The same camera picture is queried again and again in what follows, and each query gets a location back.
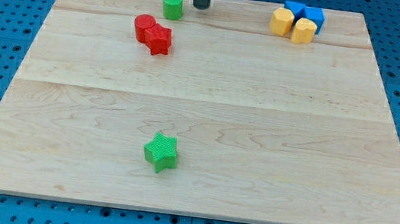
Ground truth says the green cylinder block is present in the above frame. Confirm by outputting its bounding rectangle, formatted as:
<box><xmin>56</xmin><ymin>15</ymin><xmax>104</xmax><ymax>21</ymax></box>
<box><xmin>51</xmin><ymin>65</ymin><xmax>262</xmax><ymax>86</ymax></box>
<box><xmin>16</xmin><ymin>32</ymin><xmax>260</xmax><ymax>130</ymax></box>
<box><xmin>162</xmin><ymin>0</ymin><xmax>183</xmax><ymax>21</ymax></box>

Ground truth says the yellow hexagon block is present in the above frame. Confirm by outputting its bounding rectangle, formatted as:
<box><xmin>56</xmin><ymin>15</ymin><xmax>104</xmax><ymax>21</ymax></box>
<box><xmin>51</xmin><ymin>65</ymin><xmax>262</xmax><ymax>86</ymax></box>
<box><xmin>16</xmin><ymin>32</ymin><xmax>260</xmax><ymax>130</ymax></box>
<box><xmin>269</xmin><ymin>8</ymin><xmax>294</xmax><ymax>36</ymax></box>

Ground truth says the blue block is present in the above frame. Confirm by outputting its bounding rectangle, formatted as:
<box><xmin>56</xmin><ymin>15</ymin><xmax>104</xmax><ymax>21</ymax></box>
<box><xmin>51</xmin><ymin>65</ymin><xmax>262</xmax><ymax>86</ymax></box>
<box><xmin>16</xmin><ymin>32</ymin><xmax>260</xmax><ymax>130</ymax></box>
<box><xmin>304</xmin><ymin>7</ymin><xmax>325</xmax><ymax>35</ymax></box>
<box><xmin>284</xmin><ymin>0</ymin><xmax>306</xmax><ymax>20</ymax></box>

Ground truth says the blue block right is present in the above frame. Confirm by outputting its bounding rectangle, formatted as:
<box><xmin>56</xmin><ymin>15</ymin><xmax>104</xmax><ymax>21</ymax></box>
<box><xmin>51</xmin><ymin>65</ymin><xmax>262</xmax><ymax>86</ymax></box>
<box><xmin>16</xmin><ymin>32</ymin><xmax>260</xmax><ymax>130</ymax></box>
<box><xmin>304</xmin><ymin>7</ymin><xmax>325</xmax><ymax>35</ymax></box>

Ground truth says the red cylinder block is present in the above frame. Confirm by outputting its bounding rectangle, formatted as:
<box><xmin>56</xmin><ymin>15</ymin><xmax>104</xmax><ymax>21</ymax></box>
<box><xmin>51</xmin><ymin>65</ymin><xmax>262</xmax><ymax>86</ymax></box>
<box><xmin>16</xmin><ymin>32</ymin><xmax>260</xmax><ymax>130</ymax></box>
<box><xmin>134</xmin><ymin>14</ymin><xmax>156</xmax><ymax>43</ymax></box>

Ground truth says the blue block left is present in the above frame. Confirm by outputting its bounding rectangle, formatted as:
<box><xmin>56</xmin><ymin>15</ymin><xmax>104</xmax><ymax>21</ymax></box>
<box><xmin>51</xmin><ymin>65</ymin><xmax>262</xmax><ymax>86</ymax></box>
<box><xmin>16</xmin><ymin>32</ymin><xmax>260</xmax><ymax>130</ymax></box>
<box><xmin>284</xmin><ymin>0</ymin><xmax>306</xmax><ymax>20</ymax></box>

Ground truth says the yellow heart block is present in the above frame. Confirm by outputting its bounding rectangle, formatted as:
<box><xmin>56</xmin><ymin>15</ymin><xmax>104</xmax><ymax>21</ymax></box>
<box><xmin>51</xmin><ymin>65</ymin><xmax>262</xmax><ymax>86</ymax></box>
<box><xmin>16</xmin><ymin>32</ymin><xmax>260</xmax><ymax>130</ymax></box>
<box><xmin>290</xmin><ymin>17</ymin><xmax>317</xmax><ymax>44</ymax></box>

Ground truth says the light wooden board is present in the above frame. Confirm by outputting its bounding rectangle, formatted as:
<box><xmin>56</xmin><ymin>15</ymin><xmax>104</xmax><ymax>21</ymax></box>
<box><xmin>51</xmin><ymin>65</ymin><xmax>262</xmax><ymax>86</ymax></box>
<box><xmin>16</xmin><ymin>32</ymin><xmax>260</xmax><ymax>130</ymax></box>
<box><xmin>0</xmin><ymin>0</ymin><xmax>400</xmax><ymax>224</ymax></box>

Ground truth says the red star block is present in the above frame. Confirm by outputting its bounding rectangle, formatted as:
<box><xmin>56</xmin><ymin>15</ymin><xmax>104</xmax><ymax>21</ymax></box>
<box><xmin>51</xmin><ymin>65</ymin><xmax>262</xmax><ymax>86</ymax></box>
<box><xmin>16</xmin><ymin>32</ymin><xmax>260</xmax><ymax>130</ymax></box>
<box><xmin>144</xmin><ymin>24</ymin><xmax>172</xmax><ymax>55</ymax></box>

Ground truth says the green star block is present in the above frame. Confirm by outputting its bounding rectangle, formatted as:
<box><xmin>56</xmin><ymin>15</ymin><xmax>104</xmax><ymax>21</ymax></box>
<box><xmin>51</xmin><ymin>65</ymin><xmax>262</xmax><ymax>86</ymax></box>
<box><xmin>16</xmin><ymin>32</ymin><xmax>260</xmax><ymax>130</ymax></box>
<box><xmin>143</xmin><ymin>132</ymin><xmax>178</xmax><ymax>173</ymax></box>

